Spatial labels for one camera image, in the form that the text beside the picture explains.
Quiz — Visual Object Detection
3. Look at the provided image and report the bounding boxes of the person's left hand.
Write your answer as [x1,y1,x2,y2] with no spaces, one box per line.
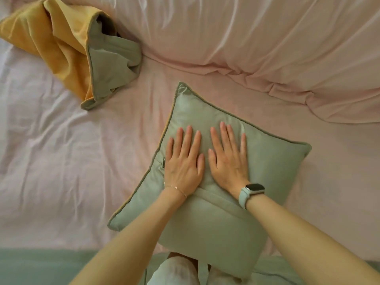
[163,125,206,199]

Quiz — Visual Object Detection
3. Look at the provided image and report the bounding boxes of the person's right hand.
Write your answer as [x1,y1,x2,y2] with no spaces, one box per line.
[207,121,251,201]

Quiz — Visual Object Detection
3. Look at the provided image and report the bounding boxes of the grey and orange pillowcase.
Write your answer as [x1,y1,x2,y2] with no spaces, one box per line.
[0,0,143,111]
[106,82,313,279]

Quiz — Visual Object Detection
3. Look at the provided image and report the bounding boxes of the pink bed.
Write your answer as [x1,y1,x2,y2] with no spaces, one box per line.
[0,35,380,262]

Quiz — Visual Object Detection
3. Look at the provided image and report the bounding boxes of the person's right forearm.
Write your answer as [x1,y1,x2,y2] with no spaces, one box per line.
[246,194,380,285]

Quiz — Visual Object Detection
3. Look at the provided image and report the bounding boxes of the person's left forearm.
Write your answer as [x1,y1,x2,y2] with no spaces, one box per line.
[70,188,187,285]

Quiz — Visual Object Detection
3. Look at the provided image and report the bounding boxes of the person's white shorts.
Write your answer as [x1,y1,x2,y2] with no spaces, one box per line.
[147,253,247,285]

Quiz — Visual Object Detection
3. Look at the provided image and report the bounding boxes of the white smartwatch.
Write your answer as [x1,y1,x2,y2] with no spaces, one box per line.
[238,183,266,210]

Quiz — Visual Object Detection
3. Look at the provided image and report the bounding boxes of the pink ruffled duvet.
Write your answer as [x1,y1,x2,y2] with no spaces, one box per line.
[59,0,380,124]

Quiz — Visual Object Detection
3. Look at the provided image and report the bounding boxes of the thin gold bracelet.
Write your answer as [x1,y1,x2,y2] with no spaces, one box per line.
[163,184,188,199]

